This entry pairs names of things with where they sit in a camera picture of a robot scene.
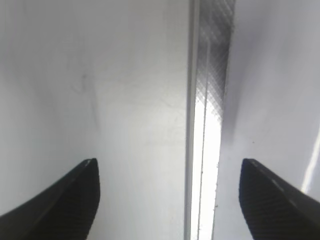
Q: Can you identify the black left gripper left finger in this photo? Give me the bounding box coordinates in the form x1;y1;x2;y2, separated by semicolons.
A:
0;158;100;240

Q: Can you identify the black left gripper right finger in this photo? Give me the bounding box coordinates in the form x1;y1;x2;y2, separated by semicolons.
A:
238;158;320;240

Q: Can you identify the grey framed whiteboard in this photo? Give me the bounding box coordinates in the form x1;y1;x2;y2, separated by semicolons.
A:
184;0;320;240

